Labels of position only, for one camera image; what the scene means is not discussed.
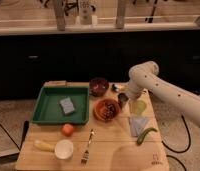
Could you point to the green plastic tray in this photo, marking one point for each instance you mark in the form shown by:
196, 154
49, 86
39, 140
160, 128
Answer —
49, 111

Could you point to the dark red bowl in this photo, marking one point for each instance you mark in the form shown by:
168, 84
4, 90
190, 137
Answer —
98, 86

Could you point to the grey-blue cloth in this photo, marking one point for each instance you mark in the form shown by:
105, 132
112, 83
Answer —
137, 125

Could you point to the yellow-green plate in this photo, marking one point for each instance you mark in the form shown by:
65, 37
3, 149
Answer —
137, 107

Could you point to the orange-red bowl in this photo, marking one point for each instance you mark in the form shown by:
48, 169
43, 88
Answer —
100, 109

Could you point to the small metallic object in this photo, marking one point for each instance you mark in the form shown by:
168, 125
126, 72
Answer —
117, 87

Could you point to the white cup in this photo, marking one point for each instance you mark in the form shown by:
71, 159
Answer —
64, 149

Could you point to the green chili pepper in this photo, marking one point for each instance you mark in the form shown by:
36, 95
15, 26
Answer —
142, 136

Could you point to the yellow banana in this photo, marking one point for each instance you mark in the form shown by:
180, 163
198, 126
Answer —
43, 146

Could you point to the dark purple grapes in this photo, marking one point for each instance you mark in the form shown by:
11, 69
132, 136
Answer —
110, 110

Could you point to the silver fork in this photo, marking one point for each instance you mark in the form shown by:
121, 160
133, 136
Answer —
85, 155

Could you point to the dark metallic gripper body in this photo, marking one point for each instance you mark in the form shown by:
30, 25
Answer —
122, 99

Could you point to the orange fruit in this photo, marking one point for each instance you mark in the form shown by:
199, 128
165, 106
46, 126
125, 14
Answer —
67, 130

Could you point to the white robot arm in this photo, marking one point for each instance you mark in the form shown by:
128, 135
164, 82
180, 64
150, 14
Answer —
145, 76

